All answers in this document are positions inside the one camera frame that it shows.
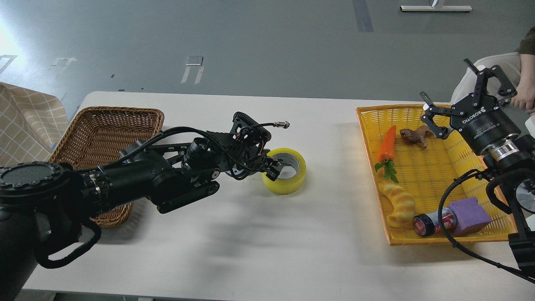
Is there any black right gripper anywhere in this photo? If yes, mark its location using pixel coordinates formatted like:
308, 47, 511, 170
420, 58, 520, 156

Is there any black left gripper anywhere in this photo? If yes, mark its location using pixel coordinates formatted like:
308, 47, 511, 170
226, 144, 283, 182

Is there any yellow tape roll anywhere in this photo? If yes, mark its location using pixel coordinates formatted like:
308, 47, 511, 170
262, 148, 306, 195

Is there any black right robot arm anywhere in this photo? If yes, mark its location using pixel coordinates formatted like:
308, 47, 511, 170
420, 59, 534, 283

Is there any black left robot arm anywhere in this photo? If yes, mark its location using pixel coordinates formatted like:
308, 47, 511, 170
0, 111, 289, 301

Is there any person's lower hand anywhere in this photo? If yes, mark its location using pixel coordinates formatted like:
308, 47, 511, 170
511, 81, 535, 115

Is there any brown toy animal figure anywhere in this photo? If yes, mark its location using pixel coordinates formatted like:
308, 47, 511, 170
399, 125, 435, 149

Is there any person in beige trousers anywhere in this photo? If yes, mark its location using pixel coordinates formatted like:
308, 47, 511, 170
450, 26, 535, 116

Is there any yellow plastic basket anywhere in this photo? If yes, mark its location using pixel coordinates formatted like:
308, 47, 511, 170
356, 104, 517, 246

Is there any orange toy carrot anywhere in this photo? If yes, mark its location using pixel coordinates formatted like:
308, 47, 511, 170
374, 125, 399, 184

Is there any purple foam block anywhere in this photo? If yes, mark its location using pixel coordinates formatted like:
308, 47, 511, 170
447, 197, 492, 236

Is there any yellow toy croissant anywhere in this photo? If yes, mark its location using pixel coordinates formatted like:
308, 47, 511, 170
379, 180, 416, 227

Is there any small dark red-labelled jar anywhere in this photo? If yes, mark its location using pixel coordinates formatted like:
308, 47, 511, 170
413, 208, 457, 237

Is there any white stand base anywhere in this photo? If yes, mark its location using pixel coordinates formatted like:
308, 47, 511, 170
399, 0, 473, 12

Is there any brown wicker basket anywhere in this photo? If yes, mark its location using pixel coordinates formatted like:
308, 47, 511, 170
49, 106, 165, 228

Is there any beige checkered cloth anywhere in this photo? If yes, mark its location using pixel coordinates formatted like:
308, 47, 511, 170
0, 82, 69, 166

